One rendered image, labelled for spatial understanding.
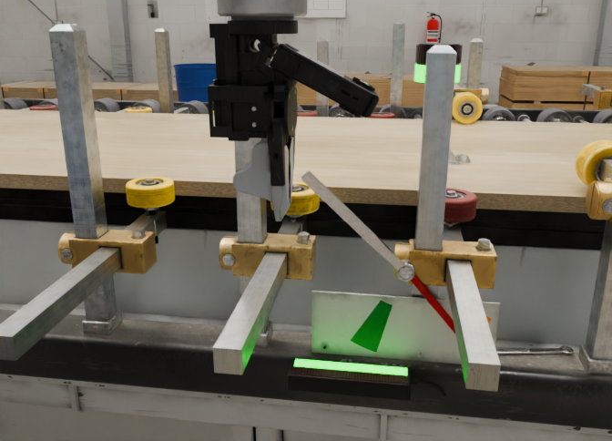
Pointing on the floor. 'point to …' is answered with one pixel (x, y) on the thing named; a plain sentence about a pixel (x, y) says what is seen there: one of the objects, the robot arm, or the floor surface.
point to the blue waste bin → (194, 80)
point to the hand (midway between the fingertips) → (285, 210)
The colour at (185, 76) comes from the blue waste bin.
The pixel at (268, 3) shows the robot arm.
